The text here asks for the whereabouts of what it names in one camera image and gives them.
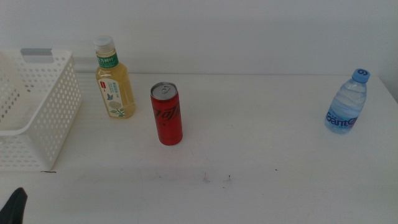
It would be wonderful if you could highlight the yellow tea bottle green label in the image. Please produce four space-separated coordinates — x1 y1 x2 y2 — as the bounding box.
93 35 137 119

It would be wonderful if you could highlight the red soda can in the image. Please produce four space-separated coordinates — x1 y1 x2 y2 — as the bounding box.
150 82 184 146

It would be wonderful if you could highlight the clear water bottle blue cap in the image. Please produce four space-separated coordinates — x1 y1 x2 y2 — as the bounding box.
324 68 371 135

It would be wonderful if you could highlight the white perforated plastic basket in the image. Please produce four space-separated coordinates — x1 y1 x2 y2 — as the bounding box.
0 48 83 172

